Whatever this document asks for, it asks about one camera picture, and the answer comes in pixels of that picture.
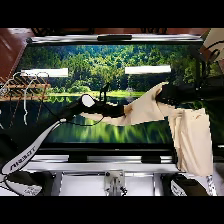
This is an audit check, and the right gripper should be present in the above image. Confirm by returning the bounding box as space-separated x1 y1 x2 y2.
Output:
156 84 183 105

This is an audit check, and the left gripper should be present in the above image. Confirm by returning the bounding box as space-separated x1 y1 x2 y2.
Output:
96 102 126 119

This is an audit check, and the beige shirt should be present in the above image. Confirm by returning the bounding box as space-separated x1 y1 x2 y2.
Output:
79 81 179 127

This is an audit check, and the beige garment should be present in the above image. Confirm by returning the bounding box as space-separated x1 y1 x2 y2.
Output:
167 107 215 178

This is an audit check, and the cardboard box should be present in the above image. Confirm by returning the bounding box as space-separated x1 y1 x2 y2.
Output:
199 28 224 63

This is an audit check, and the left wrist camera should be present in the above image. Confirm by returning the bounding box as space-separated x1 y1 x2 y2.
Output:
98 82 112 104

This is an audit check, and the black cable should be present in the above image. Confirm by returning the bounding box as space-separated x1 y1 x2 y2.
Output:
59 114 105 128

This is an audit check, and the silver frame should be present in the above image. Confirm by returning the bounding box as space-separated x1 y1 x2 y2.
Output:
0 33 224 197

